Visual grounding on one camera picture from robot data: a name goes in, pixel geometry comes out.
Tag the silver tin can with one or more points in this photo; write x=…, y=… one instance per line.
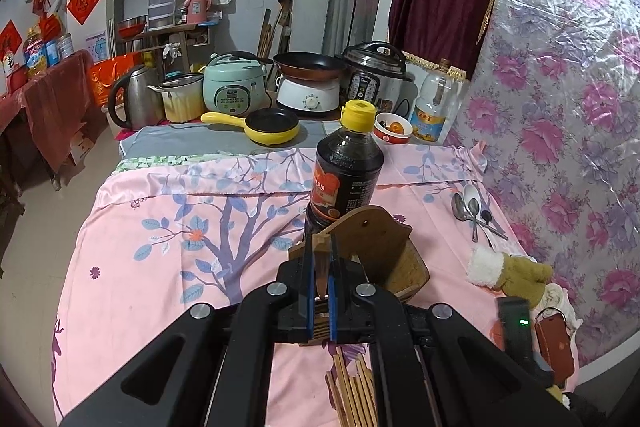
x=66, y=47

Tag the red and white bowl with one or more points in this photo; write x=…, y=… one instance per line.
x=392, y=132

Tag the pink deer print sheet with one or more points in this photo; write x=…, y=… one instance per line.
x=175, y=232

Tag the dark soy sauce bottle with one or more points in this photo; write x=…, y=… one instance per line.
x=347, y=167

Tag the brown leather case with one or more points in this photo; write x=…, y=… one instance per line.
x=555, y=347

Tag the yellow cooking oil jug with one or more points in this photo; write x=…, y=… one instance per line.
x=34, y=54

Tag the red diamond paper decoration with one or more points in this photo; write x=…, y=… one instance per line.
x=84, y=1

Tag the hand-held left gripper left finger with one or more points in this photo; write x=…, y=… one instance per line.
x=312, y=292

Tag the orange gift box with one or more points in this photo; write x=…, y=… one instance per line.
x=107, y=79

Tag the yellow frying pan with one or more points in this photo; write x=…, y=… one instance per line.
x=272, y=127

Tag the small red paper decoration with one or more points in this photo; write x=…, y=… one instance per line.
x=10, y=37

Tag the cardboard box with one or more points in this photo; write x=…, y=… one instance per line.
x=82, y=147

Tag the white ceramic spoon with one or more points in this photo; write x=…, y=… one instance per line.
x=472, y=197

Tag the grey cloth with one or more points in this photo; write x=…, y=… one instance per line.
x=200, y=139

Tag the red metal basin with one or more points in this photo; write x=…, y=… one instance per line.
x=132, y=27

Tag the bunch of wooden chopsticks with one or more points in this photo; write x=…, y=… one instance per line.
x=352, y=392

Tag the clear cooking oil bottle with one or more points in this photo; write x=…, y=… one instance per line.
x=432, y=107

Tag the mint green rice cooker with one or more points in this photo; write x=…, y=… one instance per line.
x=232, y=82

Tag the blue label tin can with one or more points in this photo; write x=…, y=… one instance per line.
x=52, y=52

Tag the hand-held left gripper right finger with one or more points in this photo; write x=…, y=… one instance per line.
x=334, y=292

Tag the olive plush glove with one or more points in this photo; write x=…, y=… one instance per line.
x=520, y=279

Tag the steel electric kettle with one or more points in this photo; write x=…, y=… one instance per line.
x=140, y=99

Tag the wooden slatted utensil holder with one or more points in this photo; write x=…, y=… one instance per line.
x=380, y=232

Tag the red cloth covered table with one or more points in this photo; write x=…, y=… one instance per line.
x=55, y=107

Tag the white crumpled cloth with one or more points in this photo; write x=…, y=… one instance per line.
x=562, y=302

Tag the pink thermos jug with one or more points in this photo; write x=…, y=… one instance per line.
x=196, y=4

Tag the steel pot with lid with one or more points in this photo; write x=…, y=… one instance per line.
x=182, y=99

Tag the silver pressure cooker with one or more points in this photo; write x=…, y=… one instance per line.
x=375, y=77

